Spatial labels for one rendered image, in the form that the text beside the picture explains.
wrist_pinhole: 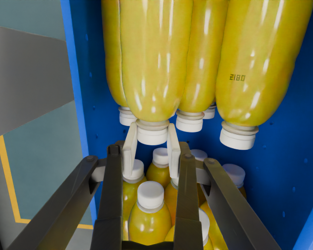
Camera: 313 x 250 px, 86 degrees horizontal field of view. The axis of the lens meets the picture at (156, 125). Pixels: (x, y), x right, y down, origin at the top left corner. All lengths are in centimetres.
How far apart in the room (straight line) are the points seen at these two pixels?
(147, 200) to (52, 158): 159
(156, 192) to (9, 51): 57
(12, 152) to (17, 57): 136
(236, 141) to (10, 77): 62
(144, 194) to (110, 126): 12
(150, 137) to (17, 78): 56
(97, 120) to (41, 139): 150
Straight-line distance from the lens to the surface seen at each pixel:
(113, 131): 30
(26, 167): 199
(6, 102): 66
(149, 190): 26
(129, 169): 16
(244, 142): 21
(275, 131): 31
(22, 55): 71
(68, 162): 175
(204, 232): 22
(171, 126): 20
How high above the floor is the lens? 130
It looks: 69 degrees down
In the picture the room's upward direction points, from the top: 179 degrees clockwise
